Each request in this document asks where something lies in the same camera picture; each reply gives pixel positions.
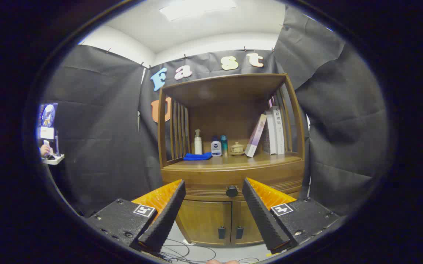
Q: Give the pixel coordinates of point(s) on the slim teal bottle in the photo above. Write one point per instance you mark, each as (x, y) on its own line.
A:
(224, 146)

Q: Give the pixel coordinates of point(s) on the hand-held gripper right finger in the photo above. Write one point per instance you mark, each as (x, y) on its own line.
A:
(261, 216)

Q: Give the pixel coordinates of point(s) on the white book with black print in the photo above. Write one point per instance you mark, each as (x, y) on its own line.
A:
(279, 132)

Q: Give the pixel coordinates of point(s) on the black drawer knob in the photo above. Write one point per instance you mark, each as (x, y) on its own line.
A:
(232, 191)

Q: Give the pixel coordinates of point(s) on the leaning purple white book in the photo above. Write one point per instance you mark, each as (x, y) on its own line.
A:
(255, 137)

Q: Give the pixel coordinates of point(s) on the computer monitor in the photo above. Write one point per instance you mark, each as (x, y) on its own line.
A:
(48, 117)

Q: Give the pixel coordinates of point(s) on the white pump bottle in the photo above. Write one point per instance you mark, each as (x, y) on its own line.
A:
(198, 145)

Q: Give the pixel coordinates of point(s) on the white desk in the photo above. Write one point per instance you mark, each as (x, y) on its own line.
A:
(57, 160)

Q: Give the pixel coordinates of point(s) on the beige lidded teacup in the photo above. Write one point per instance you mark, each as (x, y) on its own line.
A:
(237, 149)

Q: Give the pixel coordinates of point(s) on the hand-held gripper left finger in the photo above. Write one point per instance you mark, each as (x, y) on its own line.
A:
(167, 216)

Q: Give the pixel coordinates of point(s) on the wooden countertop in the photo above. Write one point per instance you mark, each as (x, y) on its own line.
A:
(255, 160)

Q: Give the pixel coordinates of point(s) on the wooden cabinet door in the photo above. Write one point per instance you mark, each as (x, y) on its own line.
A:
(244, 216)
(204, 220)

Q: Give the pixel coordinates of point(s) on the grey patterned book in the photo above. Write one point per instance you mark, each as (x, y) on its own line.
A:
(266, 143)

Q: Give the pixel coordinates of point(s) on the wooden drawer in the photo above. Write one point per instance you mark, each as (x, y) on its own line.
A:
(200, 181)

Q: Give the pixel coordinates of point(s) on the plain white book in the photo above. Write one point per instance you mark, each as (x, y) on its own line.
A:
(270, 128)

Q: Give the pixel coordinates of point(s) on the white lotion bottle blue cap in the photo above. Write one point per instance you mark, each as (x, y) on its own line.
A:
(216, 149)

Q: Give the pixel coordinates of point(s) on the blue folded cloth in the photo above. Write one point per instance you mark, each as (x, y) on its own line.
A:
(197, 157)

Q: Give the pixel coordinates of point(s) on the wooden cabinet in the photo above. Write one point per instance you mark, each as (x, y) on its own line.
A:
(226, 88)

